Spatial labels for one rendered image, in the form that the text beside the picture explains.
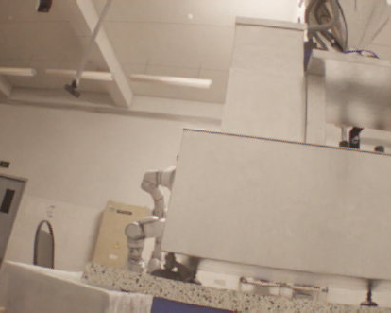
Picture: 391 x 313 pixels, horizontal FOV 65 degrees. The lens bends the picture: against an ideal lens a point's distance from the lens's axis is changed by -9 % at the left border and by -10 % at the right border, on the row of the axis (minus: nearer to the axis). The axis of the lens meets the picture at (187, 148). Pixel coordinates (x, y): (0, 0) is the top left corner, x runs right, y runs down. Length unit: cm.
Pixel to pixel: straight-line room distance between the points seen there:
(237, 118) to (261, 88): 9
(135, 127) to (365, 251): 692
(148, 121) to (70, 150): 186
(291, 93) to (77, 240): 646
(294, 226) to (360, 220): 12
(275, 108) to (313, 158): 14
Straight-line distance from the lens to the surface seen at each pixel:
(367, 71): 75
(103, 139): 745
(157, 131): 718
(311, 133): 67
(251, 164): 60
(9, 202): 805
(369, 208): 63
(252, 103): 70
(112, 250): 627
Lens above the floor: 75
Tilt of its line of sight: 22 degrees up
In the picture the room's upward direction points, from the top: 11 degrees clockwise
